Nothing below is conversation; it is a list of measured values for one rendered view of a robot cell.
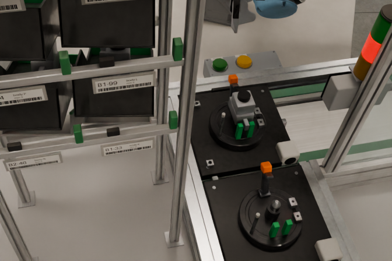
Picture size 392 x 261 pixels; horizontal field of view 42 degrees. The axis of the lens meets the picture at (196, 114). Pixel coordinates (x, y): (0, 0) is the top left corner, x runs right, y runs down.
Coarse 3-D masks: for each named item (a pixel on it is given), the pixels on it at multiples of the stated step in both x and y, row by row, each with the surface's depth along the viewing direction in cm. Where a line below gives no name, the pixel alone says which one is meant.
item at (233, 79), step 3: (231, 75) 124; (234, 75) 124; (228, 78) 125; (231, 78) 123; (234, 78) 123; (237, 78) 123; (231, 81) 123; (234, 81) 124; (237, 81) 124; (231, 84) 124; (234, 84) 123; (237, 84) 123; (231, 87) 125; (234, 87) 123; (237, 87) 123; (231, 90) 125; (234, 90) 125; (231, 93) 126; (231, 96) 126
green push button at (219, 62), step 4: (216, 60) 140; (220, 60) 141; (224, 60) 141; (212, 64) 140; (216, 64) 140; (220, 64) 140; (224, 64) 140; (216, 68) 139; (220, 68) 139; (224, 68) 139
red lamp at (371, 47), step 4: (368, 36) 95; (368, 40) 94; (372, 40) 93; (368, 44) 94; (372, 44) 93; (376, 44) 92; (380, 44) 92; (364, 48) 96; (368, 48) 94; (372, 48) 94; (376, 48) 93; (364, 52) 96; (368, 52) 95; (372, 52) 94; (376, 52) 94; (364, 56) 96; (368, 56) 95; (372, 56) 95; (368, 60) 96; (372, 60) 95
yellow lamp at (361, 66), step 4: (360, 52) 98; (360, 56) 98; (360, 60) 98; (364, 60) 97; (356, 64) 99; (360, 64) 98; (364, 64) 97; (368, 64) 96; (356, 68) 99; (360, 68) 98; (364, 68) 98; (368, 68) 97; (356, 72) 100; (360, 72) 99; (364, 72) 98; (356, 76) 100; (360, 76) 99; (364, 76) 99
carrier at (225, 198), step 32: (224, 192) 116; (256, 192) 114; (288, 192) 117; (224, 224) 111; (256, 224) 104; (288, 224) 104; (320, 224) 112; (224, 256) 107; (256, 256) 107; (288, 256) 107; (320, 256) 107
